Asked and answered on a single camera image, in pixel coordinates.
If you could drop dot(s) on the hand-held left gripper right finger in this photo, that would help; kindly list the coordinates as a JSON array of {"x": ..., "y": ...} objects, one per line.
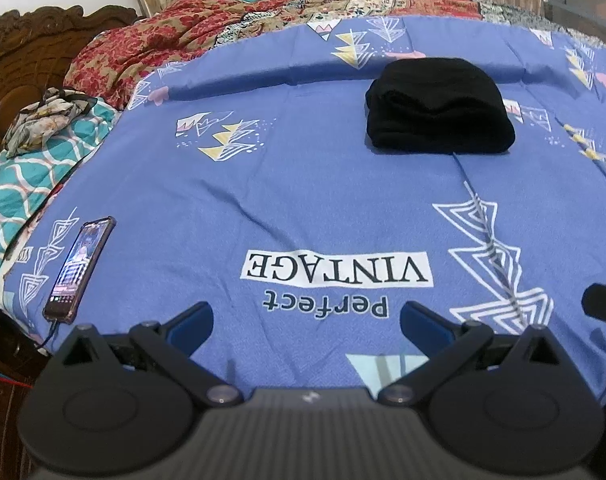
[{"x": 423, "y": 326}]

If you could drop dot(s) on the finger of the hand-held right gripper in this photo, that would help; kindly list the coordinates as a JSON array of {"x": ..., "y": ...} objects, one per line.
[{"x": 603, "y": 305}]

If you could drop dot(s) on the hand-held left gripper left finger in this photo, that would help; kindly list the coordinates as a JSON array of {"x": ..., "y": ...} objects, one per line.
[{"x": 190, "y": 326}]

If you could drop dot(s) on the black pants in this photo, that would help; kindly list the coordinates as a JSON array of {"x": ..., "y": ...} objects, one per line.
[{"x": 433, "y": 110}]

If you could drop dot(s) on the smartphone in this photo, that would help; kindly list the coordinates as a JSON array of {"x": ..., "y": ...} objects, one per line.
[{"x": 79, "y": 270}]

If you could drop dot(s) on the blue printed bedsheet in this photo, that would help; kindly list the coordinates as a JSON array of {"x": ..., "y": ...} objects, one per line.
[{"x": 308, "y": 200}]

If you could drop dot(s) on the teal patterned quilt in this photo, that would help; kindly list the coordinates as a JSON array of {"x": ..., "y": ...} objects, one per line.
[{"x": 28, "y": 175}]

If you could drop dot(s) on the crumpled floral cloth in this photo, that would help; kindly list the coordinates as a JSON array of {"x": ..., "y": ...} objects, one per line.
[{"x": 43, "y": 117}]

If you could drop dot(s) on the red floral blanket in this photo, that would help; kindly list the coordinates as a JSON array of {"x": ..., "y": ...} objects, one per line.
[{"x": 148, "y": 40}]

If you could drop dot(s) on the carved wooden headboard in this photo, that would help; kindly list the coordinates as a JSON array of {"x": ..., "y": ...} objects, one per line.
[{"x": 28, "y": 60}]

